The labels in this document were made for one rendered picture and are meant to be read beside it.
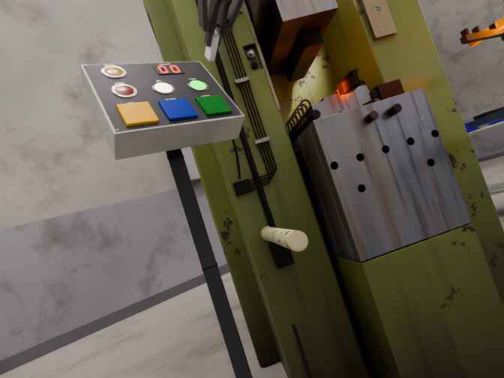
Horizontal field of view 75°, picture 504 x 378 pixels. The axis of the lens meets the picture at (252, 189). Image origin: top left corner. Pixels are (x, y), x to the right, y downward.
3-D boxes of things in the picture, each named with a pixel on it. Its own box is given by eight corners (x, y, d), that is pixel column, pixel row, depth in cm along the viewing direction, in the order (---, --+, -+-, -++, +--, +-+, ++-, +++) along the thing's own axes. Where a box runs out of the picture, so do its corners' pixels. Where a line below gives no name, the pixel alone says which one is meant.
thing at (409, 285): (528, 372, 98) (473, 222, 101) (415, 421, 94) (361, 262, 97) (417, 317, 154) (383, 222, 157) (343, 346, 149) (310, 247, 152)
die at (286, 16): (338, 7, 111) (329, -19, 111) (283, 22, 108) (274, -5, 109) (306, 65, 152) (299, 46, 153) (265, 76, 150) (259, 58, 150)
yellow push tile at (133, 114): (159, 119, 76) (147, 100, 80) (126, 124, 72) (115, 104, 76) (159, 126, 78) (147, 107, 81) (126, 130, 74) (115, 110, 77)
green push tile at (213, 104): (232, 110, 87) (219, 93, 90) (207, 113, 83) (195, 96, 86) (231, 115, 88) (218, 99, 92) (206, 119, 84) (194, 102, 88)
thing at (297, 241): (313, 249, 71) (305, 225, 71) (290, 256, 70) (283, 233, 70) (277, 238, 114) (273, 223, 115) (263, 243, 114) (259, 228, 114)
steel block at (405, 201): (473, 221, 101) (424, 87, 104) (361, 262, 97) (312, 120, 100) (383, 221, 157) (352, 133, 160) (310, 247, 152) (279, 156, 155)
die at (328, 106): (373, 106, 108) (364, 82, 109) (317, 123, 106) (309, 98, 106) (331, 138, 150) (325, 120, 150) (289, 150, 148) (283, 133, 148)
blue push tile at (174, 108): (198, 115, 82) (185, 96, 85) (170, 119, 78) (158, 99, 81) (197, 120, 83) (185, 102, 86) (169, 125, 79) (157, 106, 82)
